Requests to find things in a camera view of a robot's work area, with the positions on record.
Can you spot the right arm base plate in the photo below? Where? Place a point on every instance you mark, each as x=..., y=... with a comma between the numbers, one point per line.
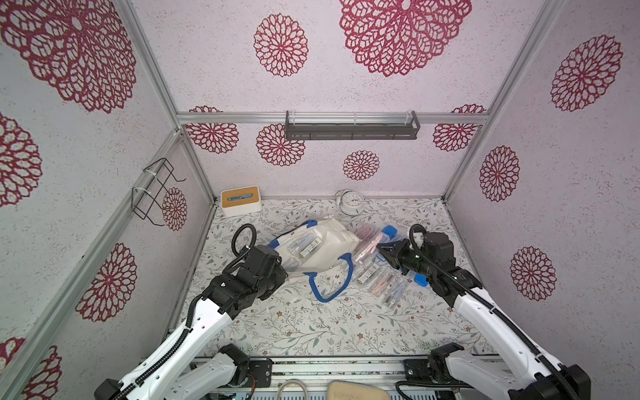
x=425, y=370

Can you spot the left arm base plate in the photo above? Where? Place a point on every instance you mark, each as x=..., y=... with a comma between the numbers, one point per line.
x=257, y=372

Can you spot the beige object at front edge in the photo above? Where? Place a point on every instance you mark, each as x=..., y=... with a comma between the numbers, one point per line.
x=340, y=390

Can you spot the white tissue box wooden top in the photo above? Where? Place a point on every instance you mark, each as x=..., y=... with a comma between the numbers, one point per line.
x=241, y=201

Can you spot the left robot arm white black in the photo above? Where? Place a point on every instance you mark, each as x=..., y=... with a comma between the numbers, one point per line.
x=166, y=374

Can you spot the black wall shelf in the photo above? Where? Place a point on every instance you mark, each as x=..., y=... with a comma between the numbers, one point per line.
x=352, y=130

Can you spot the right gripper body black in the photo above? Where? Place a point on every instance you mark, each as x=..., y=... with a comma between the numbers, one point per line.
x=400, y=254

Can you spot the white canvas bag blue handles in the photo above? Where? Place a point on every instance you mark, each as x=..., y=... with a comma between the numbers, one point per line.
x=339, y=245

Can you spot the black wire wall rack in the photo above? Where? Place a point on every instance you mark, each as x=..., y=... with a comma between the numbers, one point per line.
x=163, y=206

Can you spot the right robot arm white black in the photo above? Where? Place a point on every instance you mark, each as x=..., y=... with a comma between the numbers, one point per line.
x=532, y=372

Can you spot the clear pink compass set case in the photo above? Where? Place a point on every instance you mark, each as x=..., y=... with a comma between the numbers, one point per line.
x=367, y=251

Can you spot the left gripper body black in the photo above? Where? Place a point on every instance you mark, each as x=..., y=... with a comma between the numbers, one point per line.
x=267, y=287

